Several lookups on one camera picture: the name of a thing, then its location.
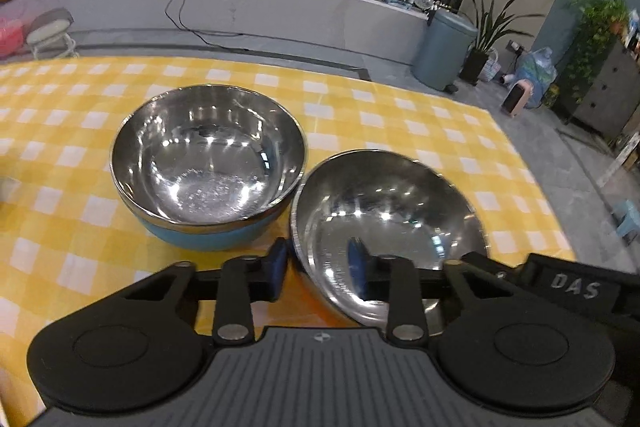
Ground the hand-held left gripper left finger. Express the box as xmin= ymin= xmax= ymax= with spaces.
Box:
xmin=117 ymin=238 xmax=290 ymax=349

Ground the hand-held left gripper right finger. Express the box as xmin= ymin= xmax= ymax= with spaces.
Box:
xmin=347 ymin=237 xmax=532 ymax=346

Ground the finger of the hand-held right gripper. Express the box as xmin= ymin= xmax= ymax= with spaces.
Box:
xmin=460 ymin=251 xmax=527 ymax=282

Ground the orange steel bowl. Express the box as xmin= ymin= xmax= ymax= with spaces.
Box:
xmin=289 ymin=150 xmax=488 ymax=329

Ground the blue steel bowl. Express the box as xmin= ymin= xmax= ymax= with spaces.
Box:
xmin=109 ymin=84 xmax=307 ymax=253

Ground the small blue stool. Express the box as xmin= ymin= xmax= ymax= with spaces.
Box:
xmin=610 ymin=199 xmax=640 ymax=238

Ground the small beige heater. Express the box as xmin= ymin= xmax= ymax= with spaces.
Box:
xmin=501 ymin=79 xmax=537 ymax=118

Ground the grey drawer cabinet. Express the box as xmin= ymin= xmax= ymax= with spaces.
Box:
xmin=570 ymin=39 xmax=640 ymax=142

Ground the large water bottle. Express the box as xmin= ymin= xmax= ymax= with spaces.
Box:
xmin=515 ymin=47 xmax=558 ymax=108

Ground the woven basket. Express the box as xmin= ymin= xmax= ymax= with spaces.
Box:
xmin=479 ymin=49 xmax=501 ymax=82

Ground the yellow checkered tablecloth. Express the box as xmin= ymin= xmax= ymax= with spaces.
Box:
xmin=0 ymin=56 xmax=576 ymax=414

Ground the grey-blue trash can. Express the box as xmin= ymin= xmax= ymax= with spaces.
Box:
xmin=412 ymin=9 xmax=480 ymax=95

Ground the potted long-leaf plant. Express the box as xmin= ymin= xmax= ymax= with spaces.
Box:
xmin=459 ymin=0 xmax=546 ymax=82

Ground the pothos plant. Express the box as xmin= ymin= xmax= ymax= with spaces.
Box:
xmin=570 ymin=0 xmax=631 ymax=108

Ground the grey round stool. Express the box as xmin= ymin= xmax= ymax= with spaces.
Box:
xmin=26 ymin=8 xmax=80 ymax=60

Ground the pink plastic case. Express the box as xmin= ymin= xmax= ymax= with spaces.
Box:
xmin=0 ymin=18 xmax=25 ymax=58

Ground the black power cable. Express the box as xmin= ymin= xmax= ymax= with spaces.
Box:
xmin=164 ymin=0 xmax=251 ymax=51

